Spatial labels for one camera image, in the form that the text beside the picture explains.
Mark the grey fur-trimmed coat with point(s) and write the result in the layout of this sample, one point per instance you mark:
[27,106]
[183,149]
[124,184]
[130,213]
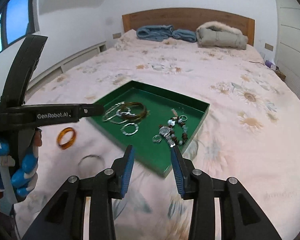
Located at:
[220,37]

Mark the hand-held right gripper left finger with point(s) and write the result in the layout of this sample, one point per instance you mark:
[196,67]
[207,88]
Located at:
[127,172]

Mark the white slatted wardrobe door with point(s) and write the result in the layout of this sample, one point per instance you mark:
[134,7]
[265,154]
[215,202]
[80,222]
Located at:
[292,45]

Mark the green tray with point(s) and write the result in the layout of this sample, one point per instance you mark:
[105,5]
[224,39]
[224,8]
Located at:
[150,151]

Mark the silver wristwatch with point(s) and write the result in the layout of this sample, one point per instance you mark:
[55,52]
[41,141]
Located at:
[164,130]

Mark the amber bangle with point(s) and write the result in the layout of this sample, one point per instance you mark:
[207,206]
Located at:
[65,146]

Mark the small folded blue blanket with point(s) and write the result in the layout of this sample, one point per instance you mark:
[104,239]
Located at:
[185,36]

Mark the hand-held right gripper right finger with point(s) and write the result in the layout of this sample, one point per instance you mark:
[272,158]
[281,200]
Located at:
[177,172]

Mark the brown cardboard box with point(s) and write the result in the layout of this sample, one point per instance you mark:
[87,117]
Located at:
[280,75]

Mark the purple tissue box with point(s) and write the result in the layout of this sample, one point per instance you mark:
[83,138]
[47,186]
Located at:
[270,64]

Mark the window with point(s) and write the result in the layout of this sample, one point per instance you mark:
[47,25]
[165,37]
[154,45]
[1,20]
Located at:
[15,20]

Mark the thin silver bangle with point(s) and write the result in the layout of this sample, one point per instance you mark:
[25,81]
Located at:
[90,156]

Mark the dark brown bangle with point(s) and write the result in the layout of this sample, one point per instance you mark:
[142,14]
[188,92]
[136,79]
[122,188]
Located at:
[142,112]

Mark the person's left hand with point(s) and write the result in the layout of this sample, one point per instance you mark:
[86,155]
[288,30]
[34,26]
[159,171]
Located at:
[25,170]

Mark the beige wall outlet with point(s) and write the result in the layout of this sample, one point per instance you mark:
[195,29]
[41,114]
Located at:
[117,35]
[268,46]

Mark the large folded blue blanket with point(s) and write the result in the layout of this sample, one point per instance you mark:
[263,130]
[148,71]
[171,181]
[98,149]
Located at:
[152,33]

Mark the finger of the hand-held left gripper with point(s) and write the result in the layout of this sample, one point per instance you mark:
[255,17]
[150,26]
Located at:
[25,65]
[91,110]

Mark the wooden headboard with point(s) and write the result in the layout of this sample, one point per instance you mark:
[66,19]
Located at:
[185,17]

